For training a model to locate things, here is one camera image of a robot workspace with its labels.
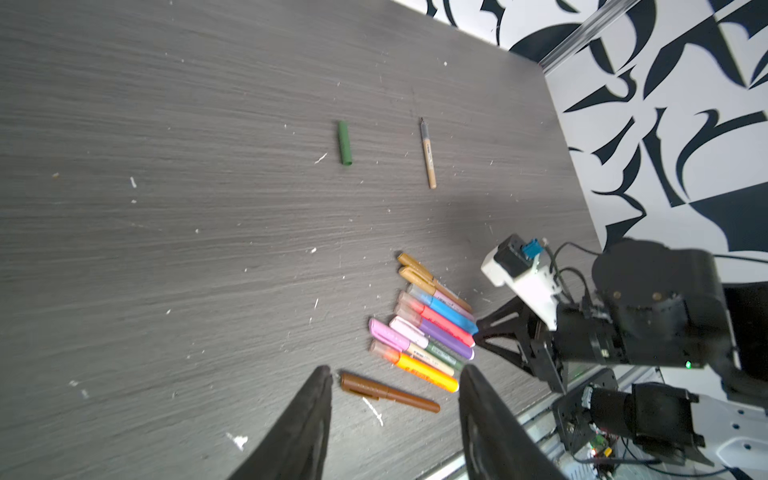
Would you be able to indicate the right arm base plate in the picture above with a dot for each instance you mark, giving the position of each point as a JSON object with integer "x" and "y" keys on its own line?
{"x": 573, "y": 420}

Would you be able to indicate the beige fountain pen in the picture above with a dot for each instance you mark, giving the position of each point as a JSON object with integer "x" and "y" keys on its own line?
{"x": 428, "y": 155}

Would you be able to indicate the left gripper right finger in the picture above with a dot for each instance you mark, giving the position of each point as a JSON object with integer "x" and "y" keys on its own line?
{"x": 495, "y": 445}

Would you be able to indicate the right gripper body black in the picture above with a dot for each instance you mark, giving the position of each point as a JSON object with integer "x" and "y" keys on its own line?
{"x": 516, "y": 334}

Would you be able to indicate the orange highlighter marker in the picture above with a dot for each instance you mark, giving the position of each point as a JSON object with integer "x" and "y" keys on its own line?
{"x": 414, "y": 367}

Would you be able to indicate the cream pen purple cap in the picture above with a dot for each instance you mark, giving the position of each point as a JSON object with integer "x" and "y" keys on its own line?
{"x": 400, "y": 343}

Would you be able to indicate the green pen pink cap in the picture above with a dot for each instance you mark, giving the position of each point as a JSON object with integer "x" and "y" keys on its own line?
{"x": 435, "y": 348}

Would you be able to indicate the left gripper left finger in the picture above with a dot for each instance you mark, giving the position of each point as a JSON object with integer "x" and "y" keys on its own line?
{"x": 296, "y": 445}

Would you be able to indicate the blue highlighter marker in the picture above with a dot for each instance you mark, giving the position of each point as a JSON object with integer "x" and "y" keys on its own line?
{"x": 442, "y": 309}

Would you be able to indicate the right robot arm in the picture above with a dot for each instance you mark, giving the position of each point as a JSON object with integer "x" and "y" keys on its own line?
{"x": 658, "y": 352}

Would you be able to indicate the purple highlighter marker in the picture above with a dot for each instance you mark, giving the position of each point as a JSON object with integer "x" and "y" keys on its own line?
{"x": 435, "y": 332}

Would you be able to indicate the pink pen tan cap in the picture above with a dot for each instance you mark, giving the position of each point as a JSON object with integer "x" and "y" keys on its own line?
{"x": 437, "y": 291}

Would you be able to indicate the pink highlighter marker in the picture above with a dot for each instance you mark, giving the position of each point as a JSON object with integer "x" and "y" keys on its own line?
{"x": 436, "y": 319}

